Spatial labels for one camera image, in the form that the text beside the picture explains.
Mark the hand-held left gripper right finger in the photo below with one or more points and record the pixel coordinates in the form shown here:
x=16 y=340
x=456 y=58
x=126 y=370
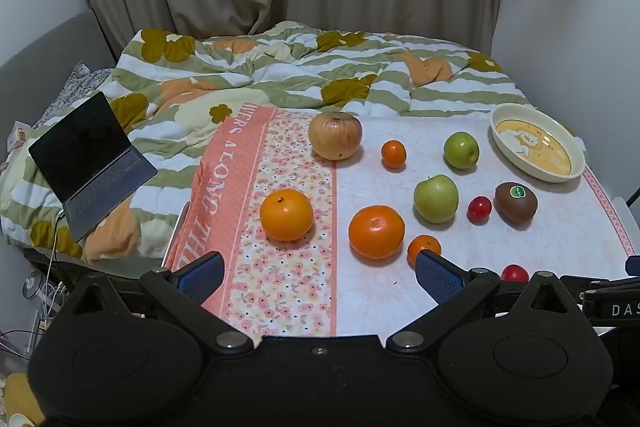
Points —
x=437 y=276

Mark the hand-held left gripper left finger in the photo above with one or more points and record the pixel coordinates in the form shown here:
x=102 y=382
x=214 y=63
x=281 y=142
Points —
x=202 y=278

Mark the deep orange mandarin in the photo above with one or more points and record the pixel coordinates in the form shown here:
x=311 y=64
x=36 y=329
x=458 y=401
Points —
x=376 y=232

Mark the yellow-orange orange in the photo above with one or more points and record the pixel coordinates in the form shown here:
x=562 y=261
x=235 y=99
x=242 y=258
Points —
x=286 y=216

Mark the brown kiwi with green sticker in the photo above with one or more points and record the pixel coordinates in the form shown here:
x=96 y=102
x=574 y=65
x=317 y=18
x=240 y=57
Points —
x=517 y=207

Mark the green apple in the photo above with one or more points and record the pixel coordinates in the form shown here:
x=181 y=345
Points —
x=436 y=201
x=461 y=152

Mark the small tangerine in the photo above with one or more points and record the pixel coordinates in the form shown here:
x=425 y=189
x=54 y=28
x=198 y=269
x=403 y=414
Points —
x=394 y=154
x=422 y=246

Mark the cream oval cartoon bowl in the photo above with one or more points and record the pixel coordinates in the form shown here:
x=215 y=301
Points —
x=537 y=147

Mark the red cherry tomato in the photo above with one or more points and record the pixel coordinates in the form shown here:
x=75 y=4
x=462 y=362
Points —
x=515 y=273
x=479 y=210

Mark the dark grey laptop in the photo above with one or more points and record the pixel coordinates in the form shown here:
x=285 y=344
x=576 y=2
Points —
x=80 y=147

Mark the yellow soft object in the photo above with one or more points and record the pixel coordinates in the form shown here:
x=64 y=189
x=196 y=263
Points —
x=17 y=394

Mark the grey patterned pillow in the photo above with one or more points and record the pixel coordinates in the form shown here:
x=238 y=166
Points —
x=75 y=84

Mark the green striped floral quilt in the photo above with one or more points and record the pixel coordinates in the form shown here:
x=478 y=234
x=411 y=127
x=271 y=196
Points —
x=300 y=67

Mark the grey padded headboard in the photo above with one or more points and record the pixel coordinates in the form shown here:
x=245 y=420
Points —
x=45 y=47

